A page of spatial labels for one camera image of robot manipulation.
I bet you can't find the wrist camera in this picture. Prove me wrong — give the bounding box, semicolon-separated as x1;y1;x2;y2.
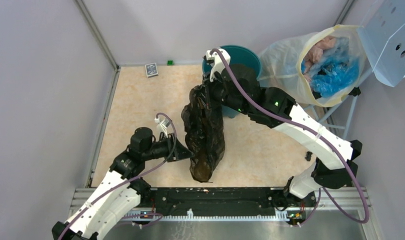
154;117;171;136
205;48;231;82

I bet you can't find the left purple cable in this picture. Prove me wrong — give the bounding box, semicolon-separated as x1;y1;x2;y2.
56;112;179;240

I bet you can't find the translucent bag of trash bags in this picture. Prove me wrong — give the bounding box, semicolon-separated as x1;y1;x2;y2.
258;24;367;107

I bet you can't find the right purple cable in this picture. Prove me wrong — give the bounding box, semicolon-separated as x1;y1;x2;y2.
209;48;370;225

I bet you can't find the white cable duct strip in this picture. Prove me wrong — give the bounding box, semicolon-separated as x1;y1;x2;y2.
121;209;290;222

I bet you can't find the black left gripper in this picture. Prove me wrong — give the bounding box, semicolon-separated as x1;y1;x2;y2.
142;132;195;162

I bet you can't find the perforated light blue panel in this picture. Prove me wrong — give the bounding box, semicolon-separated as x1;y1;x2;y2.
357;0;405;87

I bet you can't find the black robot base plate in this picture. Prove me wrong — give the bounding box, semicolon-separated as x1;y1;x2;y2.
139;187;299;217

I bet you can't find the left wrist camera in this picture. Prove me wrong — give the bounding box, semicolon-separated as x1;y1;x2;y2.
154;117;171;136

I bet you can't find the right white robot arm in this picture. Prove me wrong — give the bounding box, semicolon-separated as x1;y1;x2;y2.
202;64;363;206

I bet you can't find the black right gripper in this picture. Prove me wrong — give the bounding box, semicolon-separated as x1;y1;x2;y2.
196;68;249;116

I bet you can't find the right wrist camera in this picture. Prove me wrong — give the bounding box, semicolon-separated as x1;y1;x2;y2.
205;48;231;82

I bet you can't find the purple cable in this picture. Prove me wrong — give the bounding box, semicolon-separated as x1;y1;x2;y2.
209;48;370;225
56;112;179;240

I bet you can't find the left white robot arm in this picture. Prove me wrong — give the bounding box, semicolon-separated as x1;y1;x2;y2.
51;127;194;240

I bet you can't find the pink trash bag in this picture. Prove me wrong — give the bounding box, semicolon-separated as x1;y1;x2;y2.
301;36;337;82

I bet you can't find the small black plastic clip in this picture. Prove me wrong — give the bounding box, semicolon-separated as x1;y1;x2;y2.
304;151;313;162

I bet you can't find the blue trash bag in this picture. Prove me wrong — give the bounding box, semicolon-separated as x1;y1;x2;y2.
307;37;361;99

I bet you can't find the black trash bag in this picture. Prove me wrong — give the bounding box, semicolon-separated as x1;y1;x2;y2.
181;84;226;183

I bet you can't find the teal plastic trash bin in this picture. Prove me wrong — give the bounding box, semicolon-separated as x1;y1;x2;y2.
201;45;262;119

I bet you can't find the blue playing card box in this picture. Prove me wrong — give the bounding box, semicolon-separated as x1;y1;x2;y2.
144;62;159;78

